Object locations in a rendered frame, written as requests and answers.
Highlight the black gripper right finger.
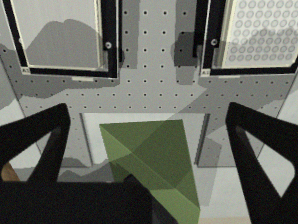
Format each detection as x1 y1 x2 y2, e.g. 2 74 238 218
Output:
225 102 298 224

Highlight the white multi-well plate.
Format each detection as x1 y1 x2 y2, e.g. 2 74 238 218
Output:
217 0 298 69

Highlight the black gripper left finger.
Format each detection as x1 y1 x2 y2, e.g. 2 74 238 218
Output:
0 103 71 182

